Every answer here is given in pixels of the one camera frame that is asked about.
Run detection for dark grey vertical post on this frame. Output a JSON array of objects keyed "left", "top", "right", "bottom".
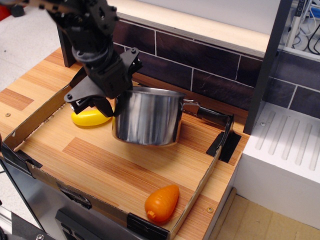
[{"left": 243, "top": 0, "right": 292, "bottom": 135}]

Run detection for stainless steel metal pot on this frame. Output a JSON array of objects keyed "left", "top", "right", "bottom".
[{"left": 112, "top": 86, "right": 199, "bottom": 147}]

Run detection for black cables in background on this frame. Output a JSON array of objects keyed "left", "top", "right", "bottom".
[{"left": 291, "top": 0, "right": 320, "bottom": 55}]

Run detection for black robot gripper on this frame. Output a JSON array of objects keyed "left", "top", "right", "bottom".
[{"left": 64, "top": 47, "right": 142, "bottom": 117}]

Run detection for white toy sink drainboard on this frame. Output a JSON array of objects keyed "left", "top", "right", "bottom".
[{"left": 234, "top": 103, "right": 320, "bottom": 215}]

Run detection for dark grey left post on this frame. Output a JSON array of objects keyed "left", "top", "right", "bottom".
[{"left": 57, "top": 28, "right": 77, "bottom": 68}]

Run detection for cardboard fence with black tape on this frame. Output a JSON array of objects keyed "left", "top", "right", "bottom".
[{"left": 1, "top": 66, "right": 242, "bottom": 240}]

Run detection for yellow toy banana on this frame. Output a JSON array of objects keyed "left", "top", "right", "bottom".
[{"left": 71, "top": 109, "right": 112, "bottom": 127}]

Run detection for orange toy carrot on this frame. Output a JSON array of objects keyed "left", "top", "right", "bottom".
[{"left": 144, "top": 184, "right": 180, "bottom": 223}]

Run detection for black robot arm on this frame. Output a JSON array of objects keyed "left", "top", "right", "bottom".
[{"left": 0, "top": 0, "right": 142, "bottom": 117}]

